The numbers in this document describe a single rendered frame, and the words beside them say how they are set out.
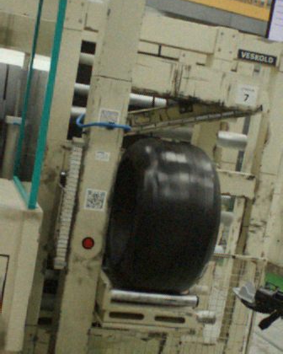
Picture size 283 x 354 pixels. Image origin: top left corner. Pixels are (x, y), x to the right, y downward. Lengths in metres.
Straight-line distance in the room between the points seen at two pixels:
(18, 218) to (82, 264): 0.80
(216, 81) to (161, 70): 0.24
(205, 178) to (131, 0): 0.67
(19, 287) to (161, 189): 0.74
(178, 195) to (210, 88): 0.63
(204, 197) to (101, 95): 0.51
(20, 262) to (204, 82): 1.33
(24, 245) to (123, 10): 1.03
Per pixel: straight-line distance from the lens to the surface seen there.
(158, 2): 8.42
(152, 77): 2.63
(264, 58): 3.14
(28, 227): 1.63
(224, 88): 2.73
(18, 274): 1.65
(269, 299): 2.23
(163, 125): 2.78
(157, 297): 2.40
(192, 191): 2.25
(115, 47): 2.33
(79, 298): 2.42
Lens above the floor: 1.53
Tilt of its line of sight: 7 degrees down
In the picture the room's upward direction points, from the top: 10 degrees clockwise
